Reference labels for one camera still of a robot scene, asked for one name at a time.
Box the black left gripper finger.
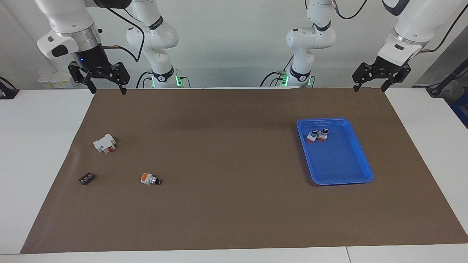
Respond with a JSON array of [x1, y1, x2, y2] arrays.
[[380, 64, 411, 92], [352, 63, 379, 92]]

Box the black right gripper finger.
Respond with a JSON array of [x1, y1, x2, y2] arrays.
[[104, 61, 131, 95], [68, 61, 98, 95]]

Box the white background boxes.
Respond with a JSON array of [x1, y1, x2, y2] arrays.
[[38, 71, 72, 89]]

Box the black stand with pole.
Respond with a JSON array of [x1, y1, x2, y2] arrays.
[[426, 58, 468, 98]]

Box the grey partition board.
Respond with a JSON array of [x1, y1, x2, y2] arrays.
[[413, 26, 468, 88]]

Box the white red circuit breaker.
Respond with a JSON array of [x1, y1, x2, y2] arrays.
[[93, 134, 117, 154]]

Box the blue crate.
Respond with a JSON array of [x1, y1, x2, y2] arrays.
[[450, 100, 468, 129]]

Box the blue plastic tray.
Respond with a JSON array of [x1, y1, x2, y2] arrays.
[[297, 117, 374, 186]]

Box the brown table mat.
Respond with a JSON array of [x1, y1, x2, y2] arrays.
[[20, 88, 468, 254]]

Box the black right base cable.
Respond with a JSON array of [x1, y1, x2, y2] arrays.
[[136, 70, 154, 89]]

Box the black base cable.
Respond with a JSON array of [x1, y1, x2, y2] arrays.
[[136, 70, 154, 89], [260, 55, 295, 87]]

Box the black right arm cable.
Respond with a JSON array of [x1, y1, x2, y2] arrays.
[[99, 4, 146, 62]]

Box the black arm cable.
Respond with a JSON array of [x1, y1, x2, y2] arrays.
[[331, 0, 468, 53], [99, 4, 146, 62]]

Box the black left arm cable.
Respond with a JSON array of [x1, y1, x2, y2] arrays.
[[331, 0, 468, 53]]

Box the black clamp mount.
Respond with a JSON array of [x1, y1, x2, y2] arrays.
[[0, 77, 19, 100]]

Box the black left base cable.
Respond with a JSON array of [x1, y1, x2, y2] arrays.
[[260, 55, 295, 87]]

